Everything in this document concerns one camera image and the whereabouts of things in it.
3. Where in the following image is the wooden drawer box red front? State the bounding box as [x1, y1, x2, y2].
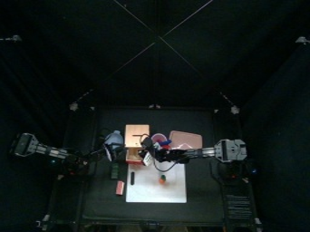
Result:
[123, 123, 151, 166]

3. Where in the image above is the pale blue grey bowl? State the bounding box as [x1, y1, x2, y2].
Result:
[103, 130, 126, 150]

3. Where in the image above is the red plastic cup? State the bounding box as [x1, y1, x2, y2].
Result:
[148, 132, 170, 147]

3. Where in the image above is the red and blue toy utensil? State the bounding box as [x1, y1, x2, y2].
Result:
[158, 139, 174, 150]

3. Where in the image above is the dark green block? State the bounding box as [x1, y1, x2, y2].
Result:
[110, 162, 122, 180]

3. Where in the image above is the pink tray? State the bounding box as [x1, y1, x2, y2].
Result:
[167, 130, 204, 150]

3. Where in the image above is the pink eraser block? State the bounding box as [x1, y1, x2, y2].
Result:
[115, 179, 126, 197]

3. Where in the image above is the white cutting board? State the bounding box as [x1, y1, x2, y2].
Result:
[124, 159, 188, 204]

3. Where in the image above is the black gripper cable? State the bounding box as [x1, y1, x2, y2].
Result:
[151, 159, 186, 174]

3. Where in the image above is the thin diagonal brace wire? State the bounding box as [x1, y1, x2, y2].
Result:
[111, 0, 238, 108]
[72, 0, 214, 107]

